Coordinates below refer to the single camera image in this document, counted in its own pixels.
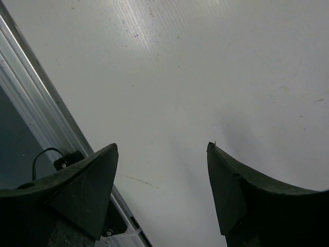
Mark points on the aluminium frame rail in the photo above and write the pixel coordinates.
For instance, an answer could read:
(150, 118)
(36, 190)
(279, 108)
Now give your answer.
(44, 112)

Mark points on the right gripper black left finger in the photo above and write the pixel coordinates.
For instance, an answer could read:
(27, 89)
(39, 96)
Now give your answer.
(29, 219)

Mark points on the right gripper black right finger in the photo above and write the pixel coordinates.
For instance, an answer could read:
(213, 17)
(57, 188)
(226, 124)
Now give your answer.
(254, 209)

